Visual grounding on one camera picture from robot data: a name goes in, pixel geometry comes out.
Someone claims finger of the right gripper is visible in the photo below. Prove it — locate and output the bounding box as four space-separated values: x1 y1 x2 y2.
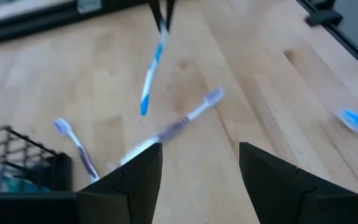
165 0 176 32
149 0 164 32

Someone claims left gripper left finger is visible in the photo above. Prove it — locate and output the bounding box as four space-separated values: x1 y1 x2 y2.
0 142 163 224

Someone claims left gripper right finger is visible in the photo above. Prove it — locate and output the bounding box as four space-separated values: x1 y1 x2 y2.
239 142 358 224

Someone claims purple toothbrush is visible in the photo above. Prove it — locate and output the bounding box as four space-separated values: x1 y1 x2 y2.
118 86 226 167
52 117 101 184

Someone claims blue white toothbrush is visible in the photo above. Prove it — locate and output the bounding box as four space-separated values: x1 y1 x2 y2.
139 20 169 117

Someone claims teal mouthwash bottle white cap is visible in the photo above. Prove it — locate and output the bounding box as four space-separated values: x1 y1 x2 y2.
0 175 51 194

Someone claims blue toothbrush in clear wrapper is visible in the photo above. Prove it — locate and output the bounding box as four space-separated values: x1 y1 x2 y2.
336 108 358 149

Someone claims black wire basket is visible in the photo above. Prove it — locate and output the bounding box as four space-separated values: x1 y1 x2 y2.
0 124 73 194

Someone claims black aluminium table frame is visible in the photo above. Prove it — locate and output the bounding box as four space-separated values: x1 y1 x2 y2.
0 0 358 80

